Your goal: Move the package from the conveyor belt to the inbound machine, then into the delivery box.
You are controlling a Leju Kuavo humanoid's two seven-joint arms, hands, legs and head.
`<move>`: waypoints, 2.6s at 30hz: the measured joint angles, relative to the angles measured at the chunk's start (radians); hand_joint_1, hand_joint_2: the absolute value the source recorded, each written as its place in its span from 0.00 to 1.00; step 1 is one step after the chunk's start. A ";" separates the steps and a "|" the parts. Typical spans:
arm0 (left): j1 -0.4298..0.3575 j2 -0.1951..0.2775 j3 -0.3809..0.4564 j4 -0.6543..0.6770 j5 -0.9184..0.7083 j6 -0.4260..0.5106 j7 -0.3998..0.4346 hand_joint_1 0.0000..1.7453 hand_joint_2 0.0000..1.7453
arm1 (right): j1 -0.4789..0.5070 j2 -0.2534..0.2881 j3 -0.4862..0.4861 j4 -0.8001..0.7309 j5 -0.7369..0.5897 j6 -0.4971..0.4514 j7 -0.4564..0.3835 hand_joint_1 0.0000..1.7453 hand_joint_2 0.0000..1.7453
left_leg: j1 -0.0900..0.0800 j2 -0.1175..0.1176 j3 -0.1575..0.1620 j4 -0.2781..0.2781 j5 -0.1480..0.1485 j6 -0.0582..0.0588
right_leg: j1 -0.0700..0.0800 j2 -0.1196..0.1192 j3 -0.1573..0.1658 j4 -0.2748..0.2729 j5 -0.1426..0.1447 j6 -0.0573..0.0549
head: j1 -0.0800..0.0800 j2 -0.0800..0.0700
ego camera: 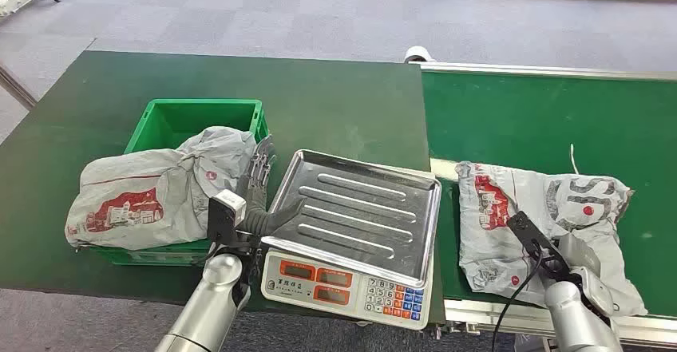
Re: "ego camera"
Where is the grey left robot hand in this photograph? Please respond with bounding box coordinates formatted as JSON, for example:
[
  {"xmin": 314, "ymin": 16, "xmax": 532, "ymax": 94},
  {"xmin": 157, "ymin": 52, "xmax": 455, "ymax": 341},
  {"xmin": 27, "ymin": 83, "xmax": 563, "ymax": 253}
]
[{"xmin": 236, "ymin": 134, "xmax": 307, "ymax": 236}]

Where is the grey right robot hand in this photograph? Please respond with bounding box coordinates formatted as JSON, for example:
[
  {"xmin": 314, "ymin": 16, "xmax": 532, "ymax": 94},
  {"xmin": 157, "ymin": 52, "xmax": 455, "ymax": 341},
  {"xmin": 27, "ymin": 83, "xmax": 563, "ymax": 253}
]
[{"xmin": 555, "ymin": 231, "xmax": 603, "ymax": 272}]

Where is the grey package with ring print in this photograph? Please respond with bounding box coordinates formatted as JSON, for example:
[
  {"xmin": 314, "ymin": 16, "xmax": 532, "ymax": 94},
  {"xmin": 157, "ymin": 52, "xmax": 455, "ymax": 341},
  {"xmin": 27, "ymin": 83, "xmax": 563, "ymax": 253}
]
[{"xmin": 455, "ymin": 160, "xmax": 648, "ymax": 318}]

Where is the grey package with house print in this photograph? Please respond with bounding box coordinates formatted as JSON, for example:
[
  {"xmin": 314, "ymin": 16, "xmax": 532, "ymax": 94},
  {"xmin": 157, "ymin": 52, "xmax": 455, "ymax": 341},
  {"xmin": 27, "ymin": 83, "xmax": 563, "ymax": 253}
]
[{"xmin": 64, "ymin": 125, "xmax": 258, "ymax": 252}]

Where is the white conveyor end roller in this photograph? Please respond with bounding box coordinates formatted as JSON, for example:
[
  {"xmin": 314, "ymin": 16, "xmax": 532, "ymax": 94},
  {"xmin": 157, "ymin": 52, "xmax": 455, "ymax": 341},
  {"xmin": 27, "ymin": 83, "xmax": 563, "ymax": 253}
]
[{"xmin": 404, "ymin": 45, "xmax": 437, "ymax": 65}]

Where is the white electronic scale, steel pan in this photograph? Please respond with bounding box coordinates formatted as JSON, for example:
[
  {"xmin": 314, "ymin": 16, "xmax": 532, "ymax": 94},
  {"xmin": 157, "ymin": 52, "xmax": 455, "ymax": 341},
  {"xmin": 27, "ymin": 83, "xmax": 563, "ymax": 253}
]
[{"xmin": 258, "ymin": 148, "xmax": 443, "ymax": 331}]

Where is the green plastic crate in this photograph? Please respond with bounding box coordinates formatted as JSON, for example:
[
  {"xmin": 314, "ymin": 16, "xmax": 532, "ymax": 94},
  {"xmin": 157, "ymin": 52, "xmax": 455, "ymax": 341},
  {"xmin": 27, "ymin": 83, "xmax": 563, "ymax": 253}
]
[{"xmin": 87, "ymin": 98, "xmax": 271, "ymax": 267}]

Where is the grey metal bar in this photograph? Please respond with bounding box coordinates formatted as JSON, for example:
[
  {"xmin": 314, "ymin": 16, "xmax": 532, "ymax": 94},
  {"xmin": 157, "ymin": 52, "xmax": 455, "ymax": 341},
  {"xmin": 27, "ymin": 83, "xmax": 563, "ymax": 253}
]
[{"xmin": 0, "ymin": 64, "xmax": 38, "ymax": 111}]

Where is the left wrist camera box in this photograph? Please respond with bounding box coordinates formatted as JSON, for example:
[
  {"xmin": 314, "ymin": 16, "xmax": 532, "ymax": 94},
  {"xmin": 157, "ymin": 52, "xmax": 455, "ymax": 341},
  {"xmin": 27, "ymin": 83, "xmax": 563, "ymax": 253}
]
[{"xmin": 206, "ymin": 189, "xmax": 248, "ymax": 246}]

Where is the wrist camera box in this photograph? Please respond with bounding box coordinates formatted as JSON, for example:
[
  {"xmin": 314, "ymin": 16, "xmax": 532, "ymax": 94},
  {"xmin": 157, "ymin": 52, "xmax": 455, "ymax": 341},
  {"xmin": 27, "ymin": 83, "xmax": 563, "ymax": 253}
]
[
  {"xmin": 505, "ymin": 210, "xmax": 573, "ymax": 283},
  {"xmin": 206, "ymin": 189, "xmax": 248, "ymax": 246}
]

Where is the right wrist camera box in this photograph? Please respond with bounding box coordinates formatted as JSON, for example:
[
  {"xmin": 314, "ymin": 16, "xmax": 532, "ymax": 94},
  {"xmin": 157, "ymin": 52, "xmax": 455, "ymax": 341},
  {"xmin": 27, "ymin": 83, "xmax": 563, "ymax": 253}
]
[{"xmin": 505, "ymin": 210, "xmax": 573, "ymax": 283}]

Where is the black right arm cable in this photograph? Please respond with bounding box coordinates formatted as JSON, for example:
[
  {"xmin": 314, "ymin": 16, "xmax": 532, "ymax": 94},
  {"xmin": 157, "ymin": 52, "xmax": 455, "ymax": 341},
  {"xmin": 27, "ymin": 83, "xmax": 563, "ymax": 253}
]
[{"xmin": 491, "ymin": 240, "xmax": 544, "ymax": 352}]

